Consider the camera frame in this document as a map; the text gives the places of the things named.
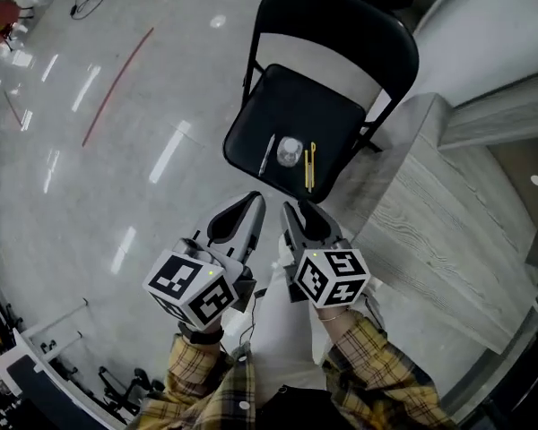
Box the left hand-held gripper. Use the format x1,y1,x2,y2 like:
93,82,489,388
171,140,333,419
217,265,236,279
142,190,268,333

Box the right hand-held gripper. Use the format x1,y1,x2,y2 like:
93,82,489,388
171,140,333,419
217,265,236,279
280,201,371,309

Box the yellow utility knife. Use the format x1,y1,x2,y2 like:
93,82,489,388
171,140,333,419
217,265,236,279
303,141,319,194

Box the silver pen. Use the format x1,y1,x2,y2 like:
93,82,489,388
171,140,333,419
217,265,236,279
256,133,277,179

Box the person's left forearm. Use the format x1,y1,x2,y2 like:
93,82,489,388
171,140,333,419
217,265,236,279
136,322,252,430

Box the person's right forearm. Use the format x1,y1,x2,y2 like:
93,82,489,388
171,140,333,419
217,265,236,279
316,305,458,430

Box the light wood-grain table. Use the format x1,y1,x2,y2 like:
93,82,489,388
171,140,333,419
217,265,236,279
350,91,538,357

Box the clear plastic water bottle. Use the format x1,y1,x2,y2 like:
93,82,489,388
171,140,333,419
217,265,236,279
274,135,306,169

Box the person's legs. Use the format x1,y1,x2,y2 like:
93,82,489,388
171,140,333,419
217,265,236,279
246,235,386,402

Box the black wristwatch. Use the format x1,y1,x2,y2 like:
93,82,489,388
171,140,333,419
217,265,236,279
178,322,226,347

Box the black folding chair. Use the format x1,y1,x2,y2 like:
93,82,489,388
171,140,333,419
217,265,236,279
222,0,421,206

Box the person's torso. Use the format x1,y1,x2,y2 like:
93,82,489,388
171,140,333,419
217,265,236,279
250,385,342,430

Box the black floor stand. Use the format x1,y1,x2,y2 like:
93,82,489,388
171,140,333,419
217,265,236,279
97,365,165,418

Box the dark door threshold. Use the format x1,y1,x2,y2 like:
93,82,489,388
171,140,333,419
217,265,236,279
441,305,538,425

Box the short red floor tape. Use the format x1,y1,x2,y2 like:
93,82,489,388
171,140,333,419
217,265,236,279
3,89,24,128

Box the dark workbench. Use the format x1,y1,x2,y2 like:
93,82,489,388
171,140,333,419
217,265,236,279
0,324,131,430

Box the orange chair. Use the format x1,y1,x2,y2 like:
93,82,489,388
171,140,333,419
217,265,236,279
0,0,28,44

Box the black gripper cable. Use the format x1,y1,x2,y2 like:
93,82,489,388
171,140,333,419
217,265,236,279
238,287,270,347

